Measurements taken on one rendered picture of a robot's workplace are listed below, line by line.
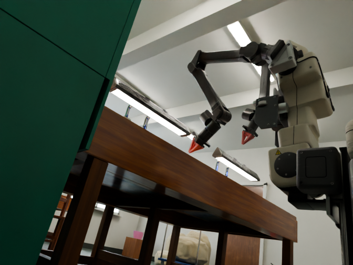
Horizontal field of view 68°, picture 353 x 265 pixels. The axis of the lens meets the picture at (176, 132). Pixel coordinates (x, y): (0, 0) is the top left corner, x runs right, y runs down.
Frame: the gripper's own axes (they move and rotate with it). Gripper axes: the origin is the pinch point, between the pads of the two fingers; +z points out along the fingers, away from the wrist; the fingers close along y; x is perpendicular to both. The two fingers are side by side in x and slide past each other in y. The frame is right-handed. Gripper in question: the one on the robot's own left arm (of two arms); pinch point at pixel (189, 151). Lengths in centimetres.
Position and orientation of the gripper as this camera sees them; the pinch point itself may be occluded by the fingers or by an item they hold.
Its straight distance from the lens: 134.3
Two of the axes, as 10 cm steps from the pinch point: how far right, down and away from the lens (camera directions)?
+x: 3.4, 5.7, -7.4
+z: -6.6, 7.1, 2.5
